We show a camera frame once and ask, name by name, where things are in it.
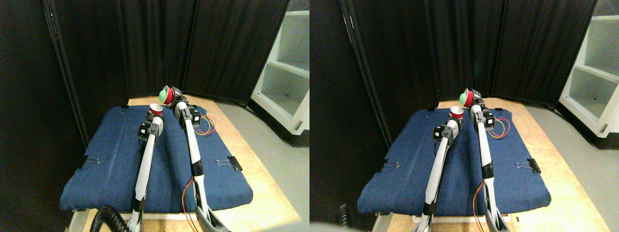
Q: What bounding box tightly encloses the dark blue cloth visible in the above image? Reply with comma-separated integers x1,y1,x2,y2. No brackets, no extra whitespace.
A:
358,107,551,216
60,104,253,213

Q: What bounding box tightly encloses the white shelf unit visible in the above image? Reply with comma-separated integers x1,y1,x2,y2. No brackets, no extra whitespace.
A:
558,17,619,139
250,12,310,136

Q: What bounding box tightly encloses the red wire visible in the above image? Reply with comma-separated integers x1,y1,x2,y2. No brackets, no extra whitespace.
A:
196,115,217,137
489,117,511,140

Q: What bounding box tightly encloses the orange wire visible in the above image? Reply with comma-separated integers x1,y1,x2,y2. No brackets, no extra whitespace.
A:
181,176,200,232
472,181,487,232

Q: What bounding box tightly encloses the black ribbed hose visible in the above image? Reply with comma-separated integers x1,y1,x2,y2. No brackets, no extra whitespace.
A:
90,205,129,232
339,203,354,228

